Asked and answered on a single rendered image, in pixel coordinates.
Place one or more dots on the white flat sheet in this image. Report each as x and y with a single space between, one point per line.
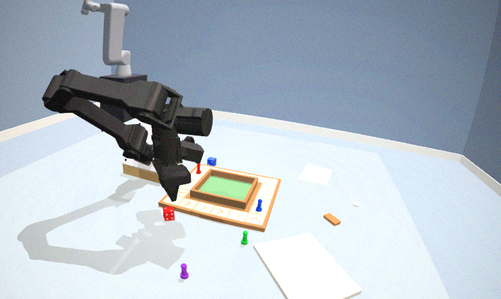
302 269

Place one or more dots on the blue die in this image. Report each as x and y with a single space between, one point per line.
211 161

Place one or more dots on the blue pawn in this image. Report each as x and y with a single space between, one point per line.
259 207

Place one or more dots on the red die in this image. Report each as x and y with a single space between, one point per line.
168 213

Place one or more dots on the purple pawn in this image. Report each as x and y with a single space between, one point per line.
184 274

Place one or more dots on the green pawn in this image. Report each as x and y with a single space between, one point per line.
244 241

